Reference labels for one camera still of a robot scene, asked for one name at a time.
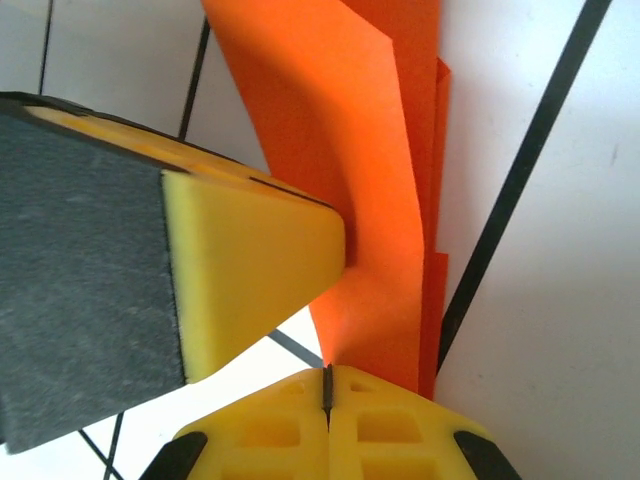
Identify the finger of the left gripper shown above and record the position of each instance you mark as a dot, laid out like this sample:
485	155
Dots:
240	260

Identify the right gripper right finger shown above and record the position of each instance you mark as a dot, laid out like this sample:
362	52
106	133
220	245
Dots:
425	430

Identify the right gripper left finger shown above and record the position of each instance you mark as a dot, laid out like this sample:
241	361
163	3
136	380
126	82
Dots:
280	415

